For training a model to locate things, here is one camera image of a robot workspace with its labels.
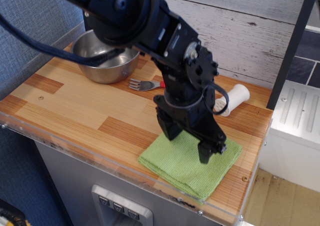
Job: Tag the white plastic shaker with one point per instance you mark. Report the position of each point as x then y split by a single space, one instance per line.
236 96

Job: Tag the green towel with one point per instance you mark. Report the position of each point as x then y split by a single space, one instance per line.
178 163

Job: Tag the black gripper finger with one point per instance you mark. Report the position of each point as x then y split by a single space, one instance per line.
170 129
205 150

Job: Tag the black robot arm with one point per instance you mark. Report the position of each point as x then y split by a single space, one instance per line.
187 68

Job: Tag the black vertical post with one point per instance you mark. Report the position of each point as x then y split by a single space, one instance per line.
296 36

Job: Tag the yellow black object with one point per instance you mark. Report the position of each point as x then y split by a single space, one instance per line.
12 218

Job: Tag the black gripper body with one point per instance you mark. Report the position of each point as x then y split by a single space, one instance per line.
196 116

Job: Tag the silver button panel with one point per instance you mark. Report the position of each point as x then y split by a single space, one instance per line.
116 210

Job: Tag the red handled fork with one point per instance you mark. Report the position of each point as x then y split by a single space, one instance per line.
145 85

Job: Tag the stainless steel bowl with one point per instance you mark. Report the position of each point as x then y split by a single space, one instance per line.
111 71

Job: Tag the white toy sink unit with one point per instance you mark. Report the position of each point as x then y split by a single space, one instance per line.
291 148

